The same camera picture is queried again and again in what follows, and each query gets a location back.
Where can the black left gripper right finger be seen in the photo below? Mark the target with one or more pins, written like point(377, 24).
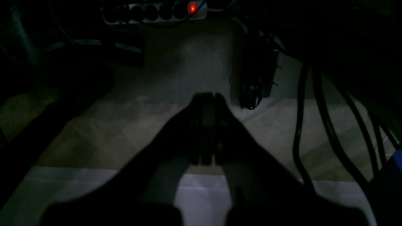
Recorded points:
point(263, 192)

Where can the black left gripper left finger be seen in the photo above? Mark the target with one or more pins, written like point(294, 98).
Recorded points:
point(143, 191)

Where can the black power adapter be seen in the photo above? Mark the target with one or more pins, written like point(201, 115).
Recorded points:
point(260, 59)

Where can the white power strip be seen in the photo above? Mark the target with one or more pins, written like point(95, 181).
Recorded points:
point(147, 12)

